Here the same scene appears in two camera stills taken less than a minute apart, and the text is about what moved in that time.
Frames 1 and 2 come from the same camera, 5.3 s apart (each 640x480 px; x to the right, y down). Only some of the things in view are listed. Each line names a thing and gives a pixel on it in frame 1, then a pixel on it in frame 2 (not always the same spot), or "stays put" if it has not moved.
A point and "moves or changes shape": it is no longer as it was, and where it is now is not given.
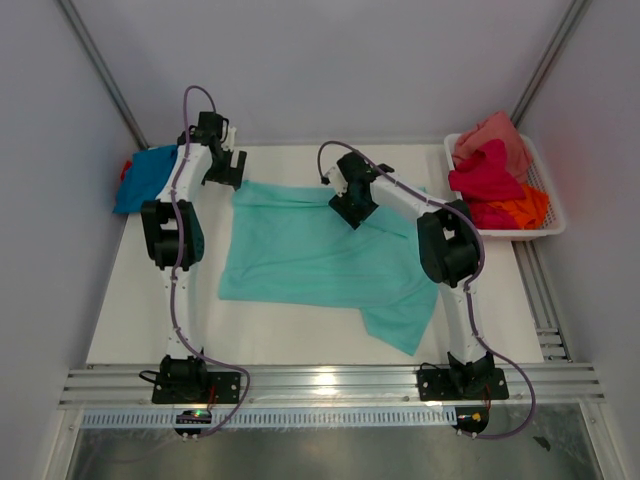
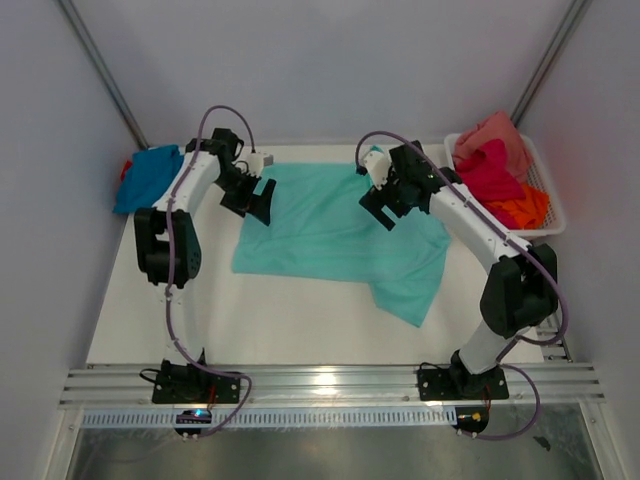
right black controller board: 471,418 stays put
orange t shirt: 531,212 stays put
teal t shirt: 287,244 moves or changes shape
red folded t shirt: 127,166 stays put
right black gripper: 352,217 → 374,201
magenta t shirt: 484,181 stays put
